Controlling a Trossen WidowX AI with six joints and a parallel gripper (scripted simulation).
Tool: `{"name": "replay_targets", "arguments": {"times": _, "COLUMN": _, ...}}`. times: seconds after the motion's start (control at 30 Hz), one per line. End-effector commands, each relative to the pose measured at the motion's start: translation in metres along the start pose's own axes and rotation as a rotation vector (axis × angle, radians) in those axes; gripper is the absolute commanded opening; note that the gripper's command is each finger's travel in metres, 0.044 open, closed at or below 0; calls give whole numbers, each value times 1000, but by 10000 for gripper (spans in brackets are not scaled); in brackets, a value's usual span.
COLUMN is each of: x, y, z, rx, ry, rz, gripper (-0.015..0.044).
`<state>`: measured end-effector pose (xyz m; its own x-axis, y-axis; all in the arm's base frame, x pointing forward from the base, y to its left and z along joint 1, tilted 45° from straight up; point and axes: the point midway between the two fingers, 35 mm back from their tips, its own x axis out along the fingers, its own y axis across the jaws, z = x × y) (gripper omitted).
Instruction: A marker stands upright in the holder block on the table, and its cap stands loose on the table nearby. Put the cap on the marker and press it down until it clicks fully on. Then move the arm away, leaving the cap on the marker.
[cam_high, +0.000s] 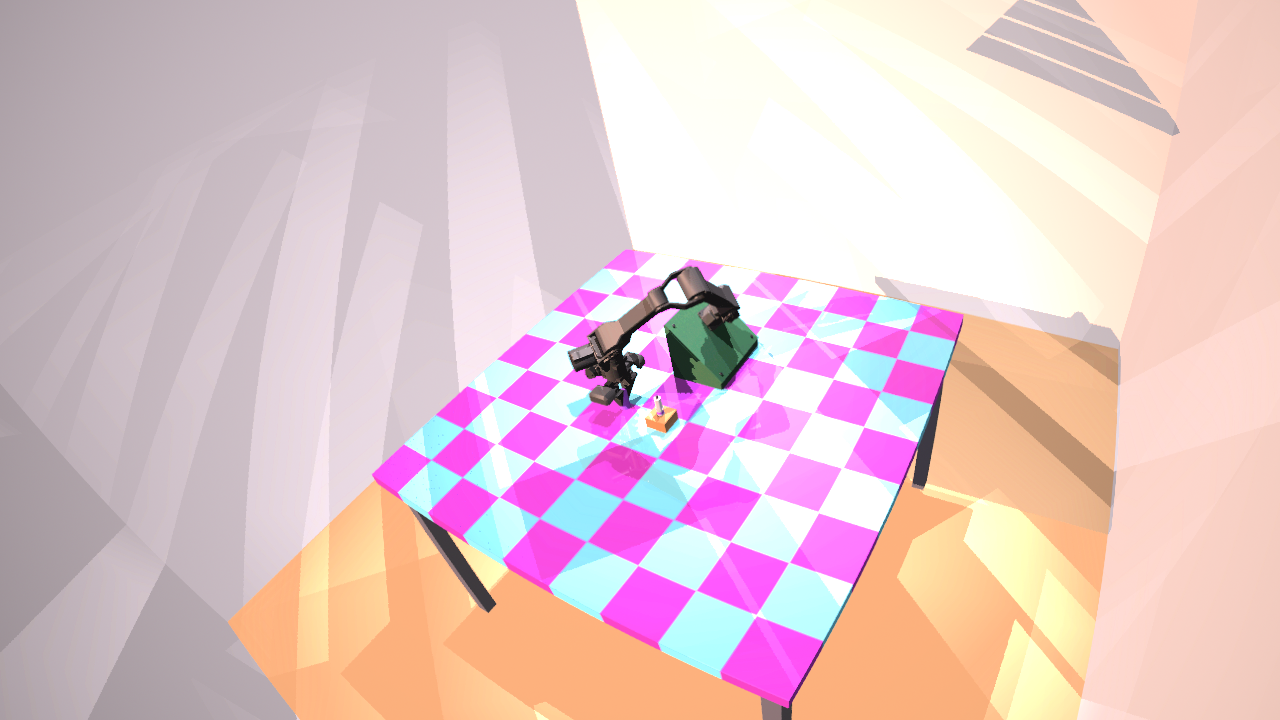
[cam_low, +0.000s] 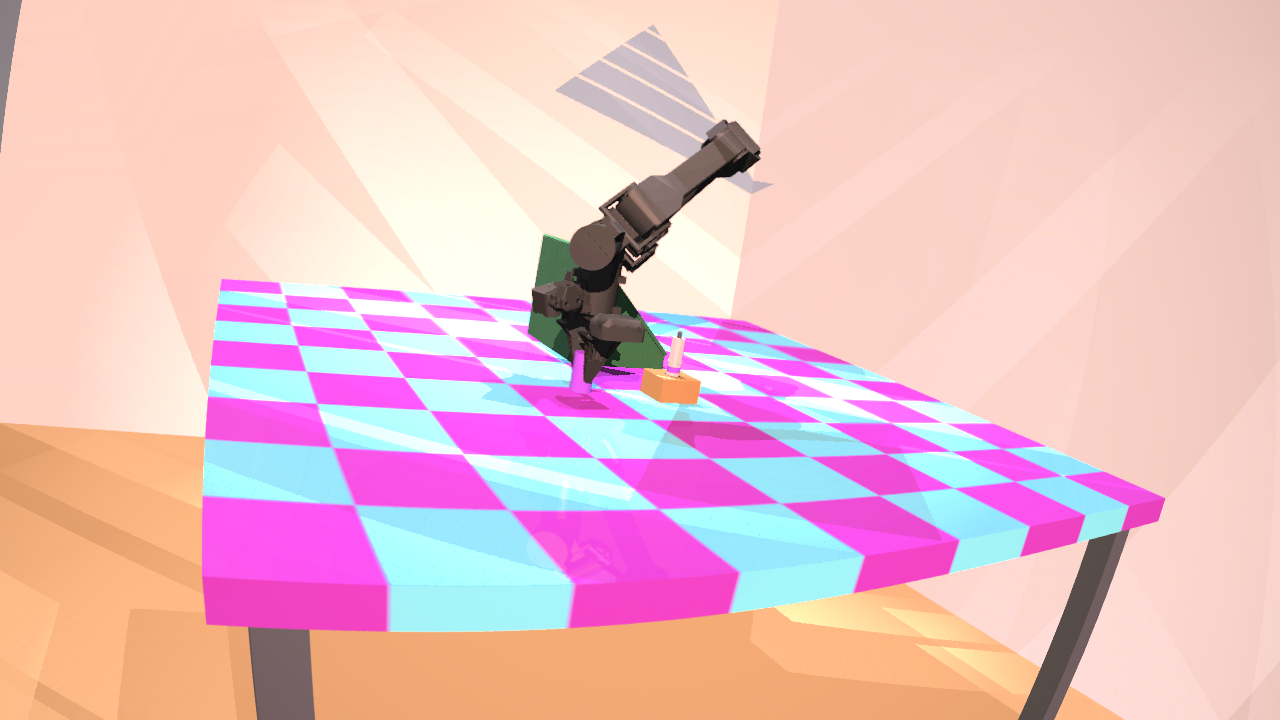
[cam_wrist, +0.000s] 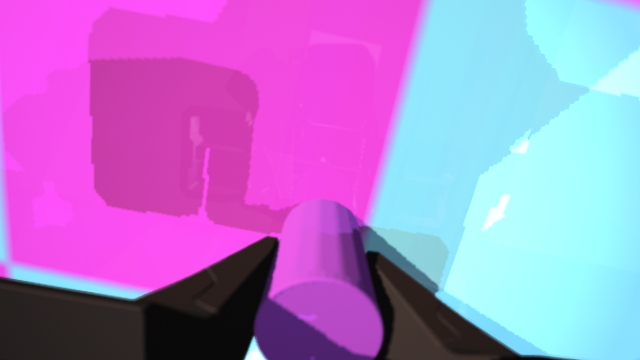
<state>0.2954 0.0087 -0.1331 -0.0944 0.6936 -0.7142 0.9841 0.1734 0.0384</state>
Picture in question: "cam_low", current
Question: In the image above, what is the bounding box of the orange block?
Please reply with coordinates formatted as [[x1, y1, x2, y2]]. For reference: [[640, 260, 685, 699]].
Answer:
[[640, 368, 701, 404]]

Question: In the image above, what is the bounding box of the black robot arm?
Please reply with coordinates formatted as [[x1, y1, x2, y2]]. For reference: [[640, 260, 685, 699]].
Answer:
[[532, 119, 762, 316]]

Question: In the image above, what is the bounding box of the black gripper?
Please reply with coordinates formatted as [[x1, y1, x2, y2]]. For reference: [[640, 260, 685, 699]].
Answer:
[[556, 266, 646, 383]]

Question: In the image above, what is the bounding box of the white marker with purple band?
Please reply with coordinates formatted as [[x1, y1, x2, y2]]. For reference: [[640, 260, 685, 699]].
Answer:
[[666, 331, 686, 377]]

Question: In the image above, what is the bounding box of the purple cylinder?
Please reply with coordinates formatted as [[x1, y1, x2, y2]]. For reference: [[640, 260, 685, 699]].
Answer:
[[570, 350, 593, 395]]

